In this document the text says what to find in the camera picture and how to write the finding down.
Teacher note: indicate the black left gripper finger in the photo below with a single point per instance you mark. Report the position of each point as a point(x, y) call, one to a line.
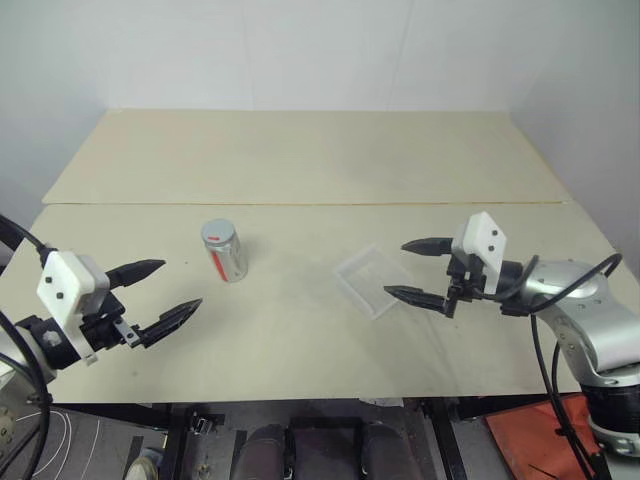
point(170, 322)
point(137, 270)

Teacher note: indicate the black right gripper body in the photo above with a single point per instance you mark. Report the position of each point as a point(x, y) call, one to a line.
point(462, 287)

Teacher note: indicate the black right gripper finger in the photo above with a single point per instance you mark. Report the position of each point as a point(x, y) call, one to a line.
point(427, 246)
point(415, 296)

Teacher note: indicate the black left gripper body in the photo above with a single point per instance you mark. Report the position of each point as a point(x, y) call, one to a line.
point(102, 330)

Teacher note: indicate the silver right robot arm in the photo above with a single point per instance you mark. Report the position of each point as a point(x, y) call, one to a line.
point(600, 340)

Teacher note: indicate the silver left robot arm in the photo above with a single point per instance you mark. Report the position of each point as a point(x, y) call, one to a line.
point(36, 346)

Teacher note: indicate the clear plastic tray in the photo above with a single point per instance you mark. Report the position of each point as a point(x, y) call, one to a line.
point(371, 280)

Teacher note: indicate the silver red can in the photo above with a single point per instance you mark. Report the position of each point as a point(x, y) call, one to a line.
point(231, 262)

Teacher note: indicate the silver metal clip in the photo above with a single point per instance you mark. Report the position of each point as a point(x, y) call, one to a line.
point(206, 424)

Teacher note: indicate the black floor mat white lines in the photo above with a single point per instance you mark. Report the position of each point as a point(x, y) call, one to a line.
point(100, 440)

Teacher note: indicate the white paper scrap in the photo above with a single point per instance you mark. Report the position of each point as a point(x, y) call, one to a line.
point(381, 401)

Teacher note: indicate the grey shoe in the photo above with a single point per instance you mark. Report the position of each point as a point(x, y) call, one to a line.
point(144, 465)

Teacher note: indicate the red floor mat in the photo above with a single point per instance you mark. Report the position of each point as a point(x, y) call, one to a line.
point(525, 435)

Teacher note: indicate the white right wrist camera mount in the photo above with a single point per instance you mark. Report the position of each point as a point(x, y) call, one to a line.
point(482, 240)

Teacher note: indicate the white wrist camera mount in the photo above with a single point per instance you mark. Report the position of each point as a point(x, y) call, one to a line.
point(482, 240)
point(65, 285)

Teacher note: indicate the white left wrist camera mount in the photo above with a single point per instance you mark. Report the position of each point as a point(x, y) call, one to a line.
point(65, 285)

